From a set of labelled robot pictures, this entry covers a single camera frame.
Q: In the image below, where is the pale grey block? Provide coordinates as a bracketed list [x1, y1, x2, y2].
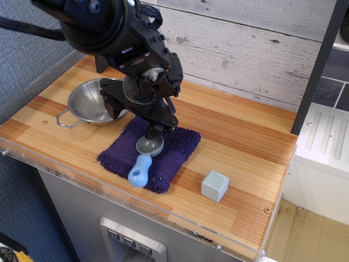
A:
[201, 170, 229, 203]

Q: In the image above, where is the purple towel cloth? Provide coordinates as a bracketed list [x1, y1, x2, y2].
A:
[97, 117, 201, 194]

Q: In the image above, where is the blue grey measuring scoop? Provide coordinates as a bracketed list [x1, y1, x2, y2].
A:
[128, 135, 164, 187]

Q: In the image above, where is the dark grey left post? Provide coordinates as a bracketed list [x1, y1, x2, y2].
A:
[94, 55, 115, 74]

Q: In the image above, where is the yellow black object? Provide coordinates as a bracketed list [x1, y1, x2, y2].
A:
[1, 233, 34, 262]

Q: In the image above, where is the white toy sink unit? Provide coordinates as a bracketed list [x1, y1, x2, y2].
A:
[283, 103, 348, 224]

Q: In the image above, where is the steel button panel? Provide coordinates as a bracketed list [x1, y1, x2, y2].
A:
[99, 217, 167, 261]

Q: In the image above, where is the clear acrylic edge guard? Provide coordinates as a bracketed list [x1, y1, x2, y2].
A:
[1, 131, 297, 261]

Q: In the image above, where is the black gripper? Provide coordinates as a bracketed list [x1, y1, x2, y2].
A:
[100, 10, 183, 140]

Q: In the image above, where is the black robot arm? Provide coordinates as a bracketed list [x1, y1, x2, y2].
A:
[34, 1, 183, 139]

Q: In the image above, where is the dark grey post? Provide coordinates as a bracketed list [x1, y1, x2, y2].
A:
[94, 55, 115, 74]
[291, 0, 348, 135]

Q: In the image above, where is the dark grey right post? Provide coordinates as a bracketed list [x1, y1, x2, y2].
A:
[291, 0, 348, 135]

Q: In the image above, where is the small steel bowl with handle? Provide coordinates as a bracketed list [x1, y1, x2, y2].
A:
[56, 78, 129, 128]

